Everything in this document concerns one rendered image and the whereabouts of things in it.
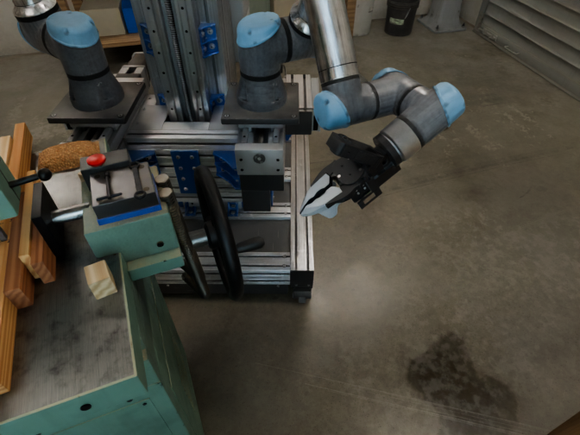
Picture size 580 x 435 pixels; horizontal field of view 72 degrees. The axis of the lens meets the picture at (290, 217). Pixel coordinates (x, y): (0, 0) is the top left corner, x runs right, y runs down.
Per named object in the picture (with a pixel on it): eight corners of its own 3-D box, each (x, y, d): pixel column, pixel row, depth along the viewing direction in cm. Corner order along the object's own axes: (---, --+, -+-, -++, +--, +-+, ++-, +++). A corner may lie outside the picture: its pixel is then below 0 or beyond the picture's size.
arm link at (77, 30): (80, 80, 108) (59, 28, 99) (52, 67, 114) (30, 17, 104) (117, 65, 115) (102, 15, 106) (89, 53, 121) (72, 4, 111)
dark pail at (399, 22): (419, 35, 364) (426, 2, 344) (390, 39, 359) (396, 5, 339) (404, 24, 385) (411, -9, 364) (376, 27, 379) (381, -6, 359)
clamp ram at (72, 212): (102, 244, 69) (82, 206, 62) (54, 256, 67) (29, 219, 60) (98, 210, 75) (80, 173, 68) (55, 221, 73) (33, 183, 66)
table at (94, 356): (214, 371, 60) (208, 352, 55) (-17, 457, 52) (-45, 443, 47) (153, 148, 99) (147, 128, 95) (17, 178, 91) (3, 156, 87)
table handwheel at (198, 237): (203, 154, 93) (231, 267, 102) (113, 175, 88) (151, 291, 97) (226, 173, 66) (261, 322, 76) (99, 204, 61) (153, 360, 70)
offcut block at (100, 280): (117, 292, 63) (110, 276, 60) (97, 299, 62) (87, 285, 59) (112, 274, 65) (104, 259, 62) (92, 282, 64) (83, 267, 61)
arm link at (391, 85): (355, 71, 81) (387, 93, 74) (400, 61, 85) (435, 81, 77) (351, 107, 87) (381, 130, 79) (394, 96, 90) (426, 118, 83)
